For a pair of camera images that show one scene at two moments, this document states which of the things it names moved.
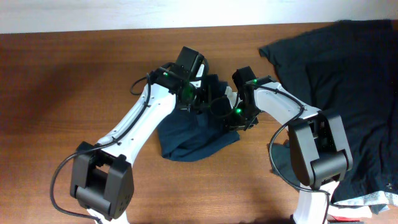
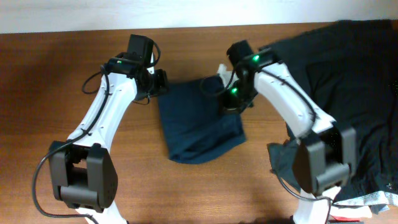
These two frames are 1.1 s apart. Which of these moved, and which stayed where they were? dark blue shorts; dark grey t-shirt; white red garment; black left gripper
Moved: black left gripper
Stayed: white red garment; dark grey t-shirt; dark blue shorts
